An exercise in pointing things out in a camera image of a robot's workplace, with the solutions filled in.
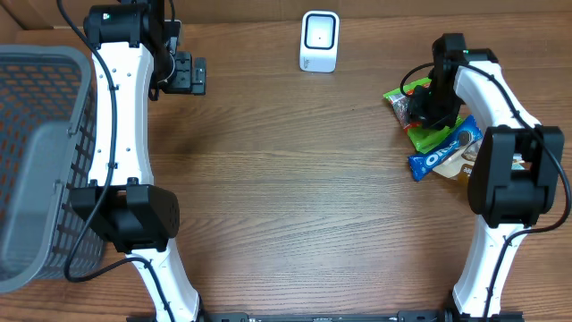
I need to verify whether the green Haribo candy bag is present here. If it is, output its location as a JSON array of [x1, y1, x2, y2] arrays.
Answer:
[[383, 89, 463, 153]]

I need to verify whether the dark blue snack packet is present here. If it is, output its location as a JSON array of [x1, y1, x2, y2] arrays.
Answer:
[[408, 115, 483, 182]]

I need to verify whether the beige mushroom snack bag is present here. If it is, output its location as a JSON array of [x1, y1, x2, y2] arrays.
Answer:
[[433, 140, 483, 187]]

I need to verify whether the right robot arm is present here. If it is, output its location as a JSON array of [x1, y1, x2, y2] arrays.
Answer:
[[408, 33, 571, 321]]

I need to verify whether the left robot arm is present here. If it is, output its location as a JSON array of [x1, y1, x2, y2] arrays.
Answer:
[[70, 0, 206, 322]]

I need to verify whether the white barcode scanner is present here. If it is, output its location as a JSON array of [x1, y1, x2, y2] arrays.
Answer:
[[299, 10, 340, 73]]

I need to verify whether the grey plastic shopping basket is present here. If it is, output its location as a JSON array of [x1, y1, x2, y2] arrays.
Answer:
[[1, 45, 96, 293]]

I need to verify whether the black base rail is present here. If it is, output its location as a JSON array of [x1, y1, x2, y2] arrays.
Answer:
[[127, 309, 525, 322]]

